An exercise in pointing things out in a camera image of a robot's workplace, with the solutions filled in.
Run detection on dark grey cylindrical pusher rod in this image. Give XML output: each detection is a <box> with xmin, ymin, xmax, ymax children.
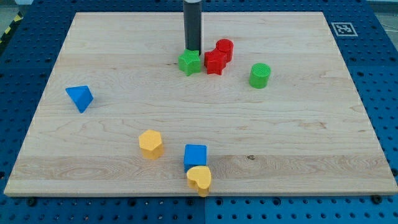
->
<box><xmin>183</xmin><ymin>0</ymin><xmax>201</xmax><ymax>55</ymax></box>

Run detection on green star block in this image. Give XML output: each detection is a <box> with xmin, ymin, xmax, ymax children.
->
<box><xmin>178</xmin><ymin>49</ymin><xmax>201</xmax><ymax>76</ymax></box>

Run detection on red star block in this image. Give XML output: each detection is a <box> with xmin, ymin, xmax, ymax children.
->
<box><xmin>204</xmin><ymin>49</ymin><xmax>227</xmax><ymax>75</ymax></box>

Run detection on red cylinder block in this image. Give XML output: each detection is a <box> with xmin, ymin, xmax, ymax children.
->
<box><xmin>216</xmin><ymin>39</ymin><xmax>234</xmax><ymax>62</ymax></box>

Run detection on green cylinder block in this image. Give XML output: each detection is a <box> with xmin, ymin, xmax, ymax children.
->
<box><xmin>249</xmin><ymin>63</ymin><xmax>271</xmax><ymax>89</ymax></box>

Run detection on yellow hexagon block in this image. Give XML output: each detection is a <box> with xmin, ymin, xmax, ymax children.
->
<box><xmin>139</xmin><ymin>129</ymin><xmax>164</xmax><ymax>160</ymax></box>

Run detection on blue triangular block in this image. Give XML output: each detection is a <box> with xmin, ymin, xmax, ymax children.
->
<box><xmin>65</xmin><ymin>85</ymin><xmax>93</xmax><ymax>113</ymax></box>

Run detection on blue cube block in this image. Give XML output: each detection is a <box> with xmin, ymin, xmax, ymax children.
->
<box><xmin>183</xmin><ymin>144</ymin><xmax>207</xmax><ymax>173</ymax></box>

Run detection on white fiducial marker tag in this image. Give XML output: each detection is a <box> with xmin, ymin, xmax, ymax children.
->
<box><xmin>331</xmin><ymin>22</ymin><xmax>358</xmax><ymax>37</ymax></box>

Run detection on light wooden board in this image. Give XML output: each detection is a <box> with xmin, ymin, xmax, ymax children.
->
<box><xmin>4</xmin><ymin>12</ymin><xmax>397</xmax><ymax>197</ymax></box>

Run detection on yellow heart block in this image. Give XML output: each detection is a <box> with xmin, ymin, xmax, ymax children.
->
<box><xmin>186</xmin><ymin>166</ymin><xmax>212</xmax><ymax>197</ymax></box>

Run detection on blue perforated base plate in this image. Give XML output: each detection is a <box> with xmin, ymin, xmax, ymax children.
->
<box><xmin>1</xmin><ymin>0</ymin><xmax>397</xmax><ymax>223</ymax></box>

